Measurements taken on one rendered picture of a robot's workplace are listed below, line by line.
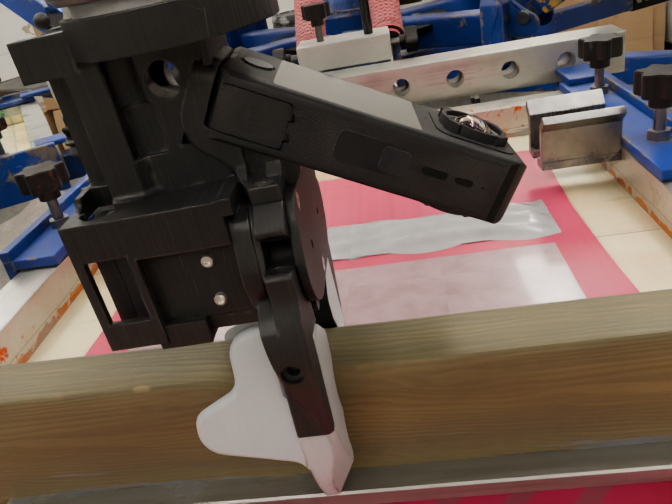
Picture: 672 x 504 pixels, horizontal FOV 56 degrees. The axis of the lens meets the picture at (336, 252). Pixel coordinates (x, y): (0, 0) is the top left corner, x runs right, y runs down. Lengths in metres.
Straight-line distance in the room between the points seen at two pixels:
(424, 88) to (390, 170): 0.62
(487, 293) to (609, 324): 0.21
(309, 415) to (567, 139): 0.43
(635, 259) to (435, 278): 0.15
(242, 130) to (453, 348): 0.12
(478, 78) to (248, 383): 0.64
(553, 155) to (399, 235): 0.16
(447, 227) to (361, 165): 0.36
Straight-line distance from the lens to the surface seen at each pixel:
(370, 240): 0.56
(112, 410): 0.31
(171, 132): 0.23
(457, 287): 0.49
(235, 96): 0.21
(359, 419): 0.29
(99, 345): 0.54
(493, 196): 0.23
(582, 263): 0.52
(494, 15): 1.23
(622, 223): 0.58
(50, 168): 0.64
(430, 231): 0.57
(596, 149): 0.63
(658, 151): 0.59
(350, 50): 0.87
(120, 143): 0.23
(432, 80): 0.83
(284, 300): 0.21
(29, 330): 0.56
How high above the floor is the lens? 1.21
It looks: 27 degrees down
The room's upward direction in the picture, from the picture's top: 11 degrees counter-clockwise
